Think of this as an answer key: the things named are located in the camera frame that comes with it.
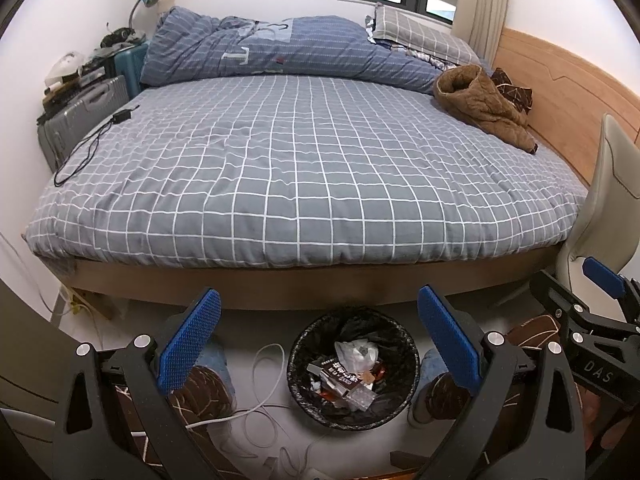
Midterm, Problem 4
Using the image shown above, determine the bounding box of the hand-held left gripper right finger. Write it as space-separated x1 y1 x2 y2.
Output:
417 285 588 480

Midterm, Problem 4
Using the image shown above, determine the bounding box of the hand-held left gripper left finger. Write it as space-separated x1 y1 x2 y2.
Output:
52 287 223 480

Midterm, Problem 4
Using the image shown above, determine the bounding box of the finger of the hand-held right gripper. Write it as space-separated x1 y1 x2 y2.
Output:
530 270 640 350
582 256 640 318

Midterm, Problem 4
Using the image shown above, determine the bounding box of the black bagged waste bin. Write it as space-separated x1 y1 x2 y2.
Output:
286 307 421 431

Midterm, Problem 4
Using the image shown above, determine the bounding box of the person's right hand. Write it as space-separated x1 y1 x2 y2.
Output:
582 391 640 463

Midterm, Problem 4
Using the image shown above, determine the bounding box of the blue fuzzy slipper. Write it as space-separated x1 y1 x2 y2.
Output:
407 347 451 426
195 337 235 401

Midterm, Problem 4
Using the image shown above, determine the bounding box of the person's left leg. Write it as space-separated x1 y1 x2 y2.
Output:
115 364 236 480

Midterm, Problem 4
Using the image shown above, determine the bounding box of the person's leg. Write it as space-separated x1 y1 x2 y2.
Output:
425 314 588 480
115 364 236 480

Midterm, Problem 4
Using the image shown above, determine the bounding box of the person's right leg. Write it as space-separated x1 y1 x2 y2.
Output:
425 314 588 480

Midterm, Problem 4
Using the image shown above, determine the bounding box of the white chair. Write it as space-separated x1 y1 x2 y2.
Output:
492 112 640 308

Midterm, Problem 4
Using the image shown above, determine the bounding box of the white plastic bag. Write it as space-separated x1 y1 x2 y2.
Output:
334 338 384 377

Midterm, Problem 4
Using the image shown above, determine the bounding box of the black printed packet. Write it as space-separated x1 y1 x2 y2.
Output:
319 356 372 392

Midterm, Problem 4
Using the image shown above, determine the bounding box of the wooden headboard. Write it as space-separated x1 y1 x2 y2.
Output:
492 27 640 191

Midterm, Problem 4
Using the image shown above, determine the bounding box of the dark brown patterned garment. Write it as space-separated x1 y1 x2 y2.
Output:
490 67 534 111

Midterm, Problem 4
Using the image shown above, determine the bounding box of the brown padded jacket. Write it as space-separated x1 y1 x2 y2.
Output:
432 64 538 155

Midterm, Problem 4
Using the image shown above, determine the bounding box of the grey checked bed sheet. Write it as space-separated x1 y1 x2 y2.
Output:
22 72 591 268

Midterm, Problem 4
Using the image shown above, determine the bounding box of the grey ribbed suitcase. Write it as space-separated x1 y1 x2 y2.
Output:
37 75 132 171

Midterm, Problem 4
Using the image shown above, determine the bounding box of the teal suitcase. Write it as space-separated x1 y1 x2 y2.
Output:
114 42 151 101

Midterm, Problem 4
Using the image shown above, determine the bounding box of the grey checked pillow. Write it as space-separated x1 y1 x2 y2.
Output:
370 4 483 68

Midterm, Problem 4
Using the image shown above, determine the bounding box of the blue striped duvet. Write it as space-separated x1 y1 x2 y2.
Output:
140 6 493 96

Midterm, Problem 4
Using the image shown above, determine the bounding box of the white helmet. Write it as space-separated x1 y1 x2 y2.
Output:
44 51 88 86

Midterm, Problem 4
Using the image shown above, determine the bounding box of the white cable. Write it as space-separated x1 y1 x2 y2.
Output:
187 342 321 480

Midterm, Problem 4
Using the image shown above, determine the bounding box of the wooden bed frame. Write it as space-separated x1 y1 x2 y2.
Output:
20 230 566 321

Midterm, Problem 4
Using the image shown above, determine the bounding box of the black charger with cable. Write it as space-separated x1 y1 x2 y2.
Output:
52 105 141 187

